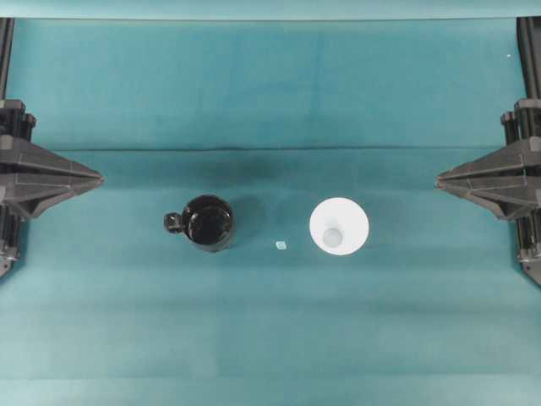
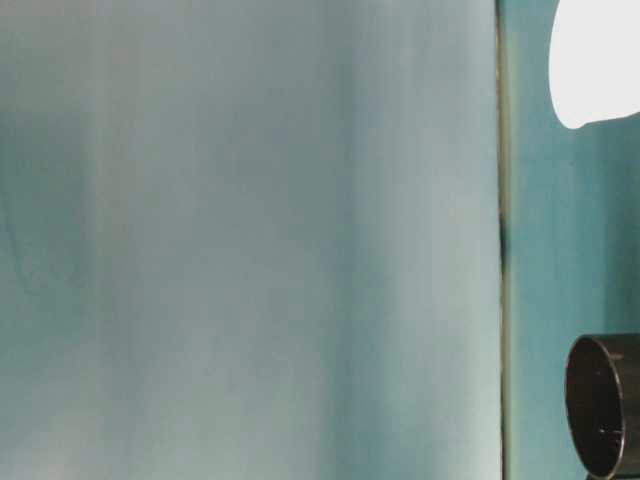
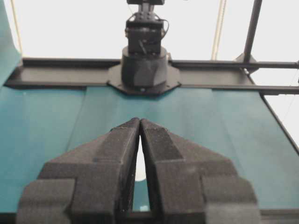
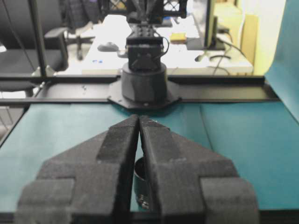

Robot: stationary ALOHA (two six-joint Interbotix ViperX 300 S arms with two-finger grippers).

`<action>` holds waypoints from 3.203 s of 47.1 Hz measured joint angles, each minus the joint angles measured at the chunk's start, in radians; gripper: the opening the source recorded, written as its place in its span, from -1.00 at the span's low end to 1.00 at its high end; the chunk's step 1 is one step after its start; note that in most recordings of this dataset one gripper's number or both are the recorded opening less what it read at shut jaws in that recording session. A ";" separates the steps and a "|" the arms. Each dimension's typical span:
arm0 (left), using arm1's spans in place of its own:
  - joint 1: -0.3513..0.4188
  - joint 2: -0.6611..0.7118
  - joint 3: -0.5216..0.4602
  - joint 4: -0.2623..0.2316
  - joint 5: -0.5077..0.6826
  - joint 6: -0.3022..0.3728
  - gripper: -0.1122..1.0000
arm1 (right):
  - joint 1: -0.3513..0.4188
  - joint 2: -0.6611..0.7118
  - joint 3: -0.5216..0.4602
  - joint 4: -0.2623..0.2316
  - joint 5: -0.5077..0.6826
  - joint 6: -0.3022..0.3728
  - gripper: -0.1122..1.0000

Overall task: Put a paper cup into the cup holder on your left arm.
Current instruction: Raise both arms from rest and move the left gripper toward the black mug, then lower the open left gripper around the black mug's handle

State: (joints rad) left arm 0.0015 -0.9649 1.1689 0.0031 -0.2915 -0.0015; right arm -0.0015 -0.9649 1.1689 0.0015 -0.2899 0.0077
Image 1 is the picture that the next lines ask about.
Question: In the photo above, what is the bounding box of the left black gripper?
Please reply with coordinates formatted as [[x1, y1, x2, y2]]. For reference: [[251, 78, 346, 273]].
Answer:
[[0, 99, 105, 263]]

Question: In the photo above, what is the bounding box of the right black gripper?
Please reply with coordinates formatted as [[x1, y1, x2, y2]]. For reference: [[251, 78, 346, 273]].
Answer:
[[435, 98, 541, 272]]

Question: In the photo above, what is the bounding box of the white paper cup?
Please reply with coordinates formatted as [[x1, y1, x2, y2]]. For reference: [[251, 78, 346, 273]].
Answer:
[[309, 197, 370, 256]]

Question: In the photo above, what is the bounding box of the black cup holder with handle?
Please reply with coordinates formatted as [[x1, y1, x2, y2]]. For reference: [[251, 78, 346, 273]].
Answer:
[[163, 195, 234, 253]]

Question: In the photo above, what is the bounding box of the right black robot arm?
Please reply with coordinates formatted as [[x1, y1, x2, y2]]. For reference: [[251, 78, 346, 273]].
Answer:
[[436, 16, 540, 283]]

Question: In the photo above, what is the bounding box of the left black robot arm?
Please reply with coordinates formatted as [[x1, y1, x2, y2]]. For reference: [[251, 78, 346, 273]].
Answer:
[[1, 18, 103, 274]]

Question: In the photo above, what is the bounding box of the teal table cloth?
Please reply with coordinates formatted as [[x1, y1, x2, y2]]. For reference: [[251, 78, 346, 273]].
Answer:
[[1, 19, 540, 405]]

